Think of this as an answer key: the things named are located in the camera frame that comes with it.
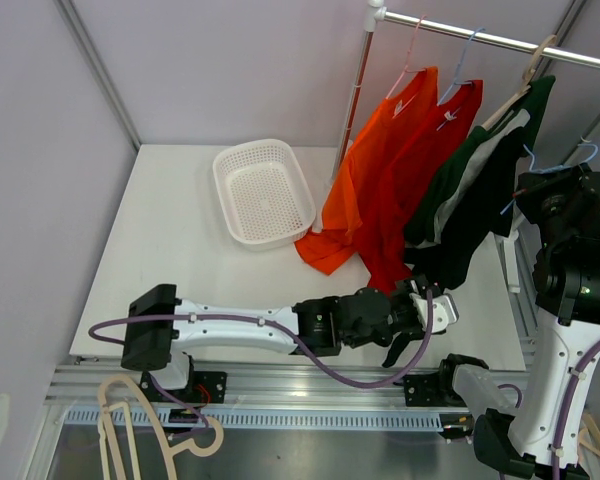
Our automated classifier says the red t shirt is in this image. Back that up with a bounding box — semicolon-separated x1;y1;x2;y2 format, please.
354;79;483;294

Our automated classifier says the beige hanger on floor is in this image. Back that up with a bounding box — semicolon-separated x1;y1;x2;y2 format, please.
96;375;225;480

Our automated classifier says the silver clothes rack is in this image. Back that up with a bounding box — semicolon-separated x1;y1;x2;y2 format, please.
324;0;600;296

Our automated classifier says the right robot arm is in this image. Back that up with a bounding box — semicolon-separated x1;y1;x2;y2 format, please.
435;164;600;479

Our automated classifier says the green and grey t shirt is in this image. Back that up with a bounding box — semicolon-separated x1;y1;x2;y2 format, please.
403;75;556;249

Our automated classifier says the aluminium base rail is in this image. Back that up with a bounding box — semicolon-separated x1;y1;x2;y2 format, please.
44;361;470;432

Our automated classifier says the pile of hangers bottom right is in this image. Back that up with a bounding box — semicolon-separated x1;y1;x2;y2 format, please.
577;411;600;480

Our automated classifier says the light blue plastic hanger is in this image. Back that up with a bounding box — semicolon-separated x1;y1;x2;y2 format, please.
500;138;599;216

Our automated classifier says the orange t shirt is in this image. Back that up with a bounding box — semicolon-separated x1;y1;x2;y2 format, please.
295;66;438;275

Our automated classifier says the white plastic laundry basket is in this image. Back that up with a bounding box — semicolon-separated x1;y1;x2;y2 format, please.
212;139;316;251

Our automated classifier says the pink wire hanger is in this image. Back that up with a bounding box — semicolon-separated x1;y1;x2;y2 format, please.
385;14;427;99

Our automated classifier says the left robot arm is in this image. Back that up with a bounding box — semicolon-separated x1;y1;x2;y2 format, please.
121;278;458;401

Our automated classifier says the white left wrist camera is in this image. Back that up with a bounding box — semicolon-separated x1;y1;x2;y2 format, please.
410;293;459;334

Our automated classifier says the black t shirt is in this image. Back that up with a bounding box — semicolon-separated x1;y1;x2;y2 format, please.
382;130;525;369

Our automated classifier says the blue wire hanger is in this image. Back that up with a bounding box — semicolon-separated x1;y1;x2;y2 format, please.
437;27;486;106

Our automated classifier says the beige wooden hanger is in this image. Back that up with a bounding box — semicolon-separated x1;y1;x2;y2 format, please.
481;34;557;130

